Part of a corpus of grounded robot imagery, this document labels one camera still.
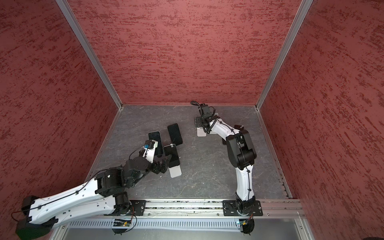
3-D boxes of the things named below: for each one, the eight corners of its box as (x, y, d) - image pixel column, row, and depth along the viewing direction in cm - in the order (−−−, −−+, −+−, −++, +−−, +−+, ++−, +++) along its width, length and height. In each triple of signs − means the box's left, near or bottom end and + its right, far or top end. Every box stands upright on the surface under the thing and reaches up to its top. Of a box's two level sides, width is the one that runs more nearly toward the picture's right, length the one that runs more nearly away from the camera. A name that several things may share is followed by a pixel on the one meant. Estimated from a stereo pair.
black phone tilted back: (173, 148, 98) (171, 137, 88) (169, 136, 104) (167, 125, 94) (183, 144, 100) (182, 134, 90) (178, 133, 105) (177, 122, 95)
